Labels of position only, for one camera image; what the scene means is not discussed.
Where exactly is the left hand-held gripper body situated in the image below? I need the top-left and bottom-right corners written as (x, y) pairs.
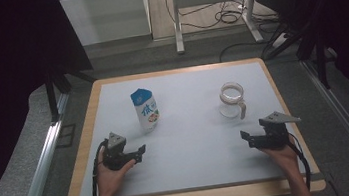
top-left (99, 128), bottom-right (144, 173)

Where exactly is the white and blue salt bag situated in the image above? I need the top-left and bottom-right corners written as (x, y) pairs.
top-left (129, 85), bottom-right (164, 136)

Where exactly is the person's left hand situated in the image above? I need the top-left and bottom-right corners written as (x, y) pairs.
top-left (92, 142), bottom-right (141, 196)

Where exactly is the coiled black floor cable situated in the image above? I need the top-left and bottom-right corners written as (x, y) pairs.
top-left (213, 7), bottom-right (242, 26)

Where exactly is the clear glass pitcher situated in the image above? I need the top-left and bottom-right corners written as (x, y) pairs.
top-left (215, 79), bottom-right (250, 124)

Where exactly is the white power strip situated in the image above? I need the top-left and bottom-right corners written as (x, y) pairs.
top-left (269, 31), bottom-right (290, 50)

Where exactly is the person's right hand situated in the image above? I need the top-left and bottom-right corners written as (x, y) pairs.
top-left (261, 134), bottom-right (302, 180)

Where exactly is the black curtain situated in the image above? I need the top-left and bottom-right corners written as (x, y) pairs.
top-left (0, 0), bottom-right (110, 196)
top-left (255, 0), bottom-right (349, 130)

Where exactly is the black metal stand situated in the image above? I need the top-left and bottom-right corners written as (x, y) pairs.
top-left (259, 17), bottom-right (335, 98)
top-left (42, 64), bottom-right (102, 125)

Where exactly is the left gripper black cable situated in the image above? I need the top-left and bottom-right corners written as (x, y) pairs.
top-left (85, 138), bottom-right (117, 196)

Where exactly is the black floor plate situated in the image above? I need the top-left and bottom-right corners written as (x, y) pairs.
top-left (53, 123), bottom-right (80, 150)

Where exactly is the white panel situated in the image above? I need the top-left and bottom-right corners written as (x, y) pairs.
top-left (59, 0), bottom-right (153, 49)

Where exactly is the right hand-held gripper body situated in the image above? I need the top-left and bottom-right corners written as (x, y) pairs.
top-left (248, 108), bottom-right (304, 153)

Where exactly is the long black floor cable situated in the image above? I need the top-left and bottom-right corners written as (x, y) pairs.
top-left (216, 38), bottom-right (274, 64)

